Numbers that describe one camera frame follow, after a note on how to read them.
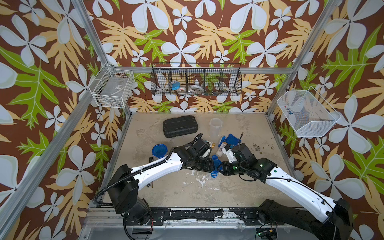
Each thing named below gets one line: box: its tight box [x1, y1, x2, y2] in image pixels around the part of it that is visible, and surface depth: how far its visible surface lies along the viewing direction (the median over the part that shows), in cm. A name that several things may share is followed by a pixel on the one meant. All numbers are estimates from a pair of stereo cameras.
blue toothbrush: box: [217, 136, 227, 148], surface depth 106 cm
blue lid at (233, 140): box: [226, 133, 242, 147], surface depth 107 cm
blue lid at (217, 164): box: [210, 154, 222, 179], surface depth 76 cm
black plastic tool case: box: [163, 115, 198, 138], surface depth 107 cm
